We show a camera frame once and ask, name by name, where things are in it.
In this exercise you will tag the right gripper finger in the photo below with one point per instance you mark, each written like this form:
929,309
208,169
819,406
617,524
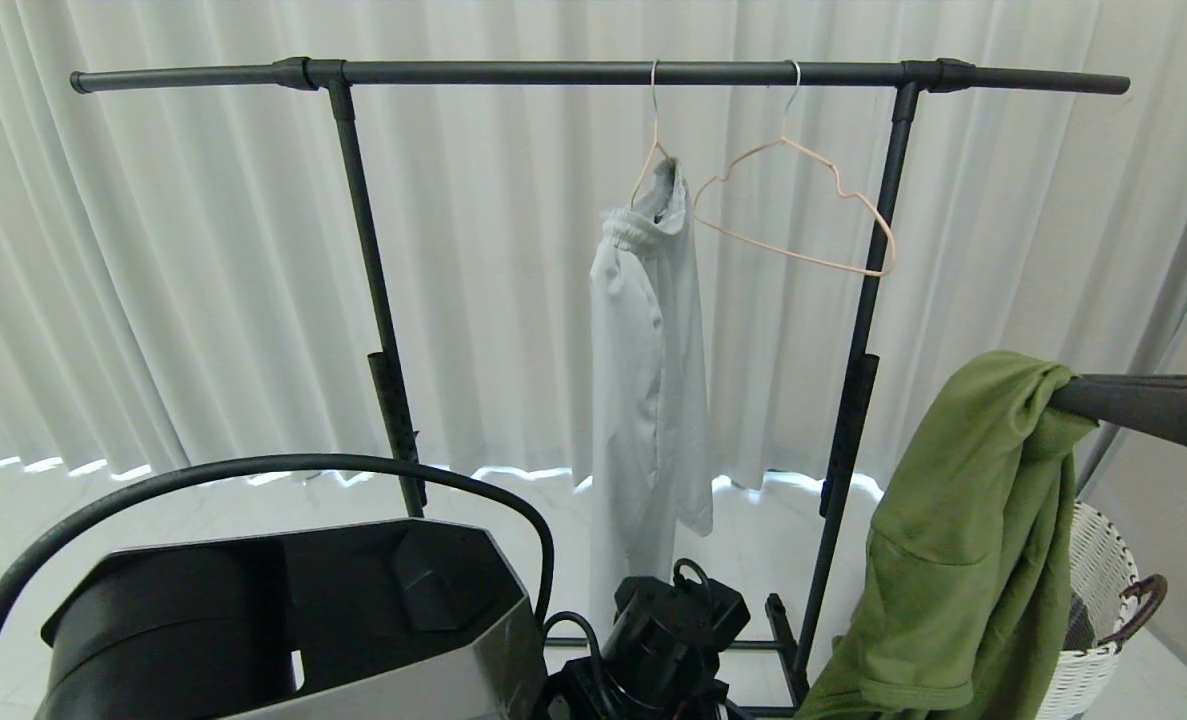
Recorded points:
1153,410

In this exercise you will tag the green garment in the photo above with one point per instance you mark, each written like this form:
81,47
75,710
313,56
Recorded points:
963,550

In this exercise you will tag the pink clothes hanger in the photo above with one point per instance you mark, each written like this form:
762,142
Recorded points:
653,140
858,200

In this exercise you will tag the pale grey shorts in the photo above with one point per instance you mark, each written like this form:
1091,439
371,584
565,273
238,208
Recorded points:
648,400

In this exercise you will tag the white laundry basket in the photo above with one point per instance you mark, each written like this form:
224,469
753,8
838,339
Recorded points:
1093,560

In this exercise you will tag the black clothes rack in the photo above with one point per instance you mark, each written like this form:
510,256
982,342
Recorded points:
553,72

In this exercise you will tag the white curtain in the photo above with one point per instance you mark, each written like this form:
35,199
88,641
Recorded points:
153,250

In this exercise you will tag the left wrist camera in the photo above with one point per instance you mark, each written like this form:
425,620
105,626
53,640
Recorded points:
723,612

